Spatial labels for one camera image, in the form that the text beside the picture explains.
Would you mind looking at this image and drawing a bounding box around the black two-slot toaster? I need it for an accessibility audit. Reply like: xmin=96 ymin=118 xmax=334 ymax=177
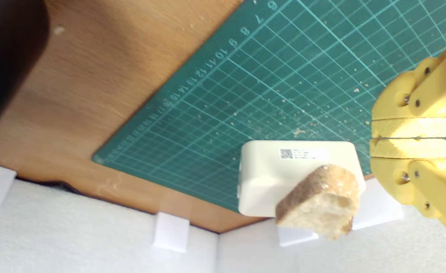
xmin=0 ymin=0 xmax=50 ymax=143

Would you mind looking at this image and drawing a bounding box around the brown bread slice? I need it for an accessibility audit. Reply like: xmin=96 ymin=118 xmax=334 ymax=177
xmin=275 ymin=164 xmax=361 ymax=240

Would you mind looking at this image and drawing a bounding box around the green cutting mat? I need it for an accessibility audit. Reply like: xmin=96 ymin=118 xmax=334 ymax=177
xmin=92 ymin=0 xmax=446 ymax=213

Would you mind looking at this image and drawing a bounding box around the white block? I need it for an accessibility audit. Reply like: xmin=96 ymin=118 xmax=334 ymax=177
xmin=237 ymin=140 xmax=366 ymax=217

